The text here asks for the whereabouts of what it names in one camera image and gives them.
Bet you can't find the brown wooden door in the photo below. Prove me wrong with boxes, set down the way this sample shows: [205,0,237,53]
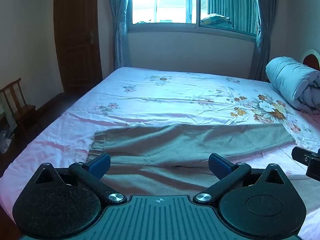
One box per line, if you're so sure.
[53,0,103,93]

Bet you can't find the rolled light blue quilt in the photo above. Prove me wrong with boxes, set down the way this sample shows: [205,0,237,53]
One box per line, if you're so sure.
[265,56,320,115]

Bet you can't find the wooden chair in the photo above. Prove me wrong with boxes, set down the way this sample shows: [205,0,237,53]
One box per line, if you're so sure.
[0,78,37,138]

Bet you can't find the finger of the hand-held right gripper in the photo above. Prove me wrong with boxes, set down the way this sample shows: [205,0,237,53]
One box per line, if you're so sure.
[291,146,320,167]
[305,157,320,178]

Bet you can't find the grey-blue curtain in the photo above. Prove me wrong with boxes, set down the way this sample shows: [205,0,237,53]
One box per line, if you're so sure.
[251,0,279,82]
[105,0,133,70]

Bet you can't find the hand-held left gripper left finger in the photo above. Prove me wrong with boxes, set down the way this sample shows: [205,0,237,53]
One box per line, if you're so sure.
[34,153,128,205]

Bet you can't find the sliding window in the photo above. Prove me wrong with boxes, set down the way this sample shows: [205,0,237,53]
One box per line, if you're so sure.
[126,0,260,39]

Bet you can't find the patterned bundle on window sill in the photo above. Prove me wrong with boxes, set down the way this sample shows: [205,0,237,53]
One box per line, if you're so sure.
[200,13,234,29]

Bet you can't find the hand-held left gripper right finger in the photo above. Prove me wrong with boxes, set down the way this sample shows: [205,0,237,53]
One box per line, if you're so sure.
[193,153,290,204]

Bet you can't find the sheer teal curtain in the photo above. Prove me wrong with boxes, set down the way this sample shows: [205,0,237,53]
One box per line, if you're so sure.
[207,0,259,34]

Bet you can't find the grey-brown pants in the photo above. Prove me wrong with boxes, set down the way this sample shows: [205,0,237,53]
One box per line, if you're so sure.
[86,123,320,213]

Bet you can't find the clear plastic bag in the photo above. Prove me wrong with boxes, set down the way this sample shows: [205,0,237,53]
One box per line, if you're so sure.
[0,129,12,154]

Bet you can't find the red and white headboard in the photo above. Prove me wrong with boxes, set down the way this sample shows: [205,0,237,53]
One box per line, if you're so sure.
[301,49,320,72]

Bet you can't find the bed with floral sheet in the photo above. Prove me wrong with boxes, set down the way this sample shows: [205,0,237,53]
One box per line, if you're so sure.
[0,66,320,240]

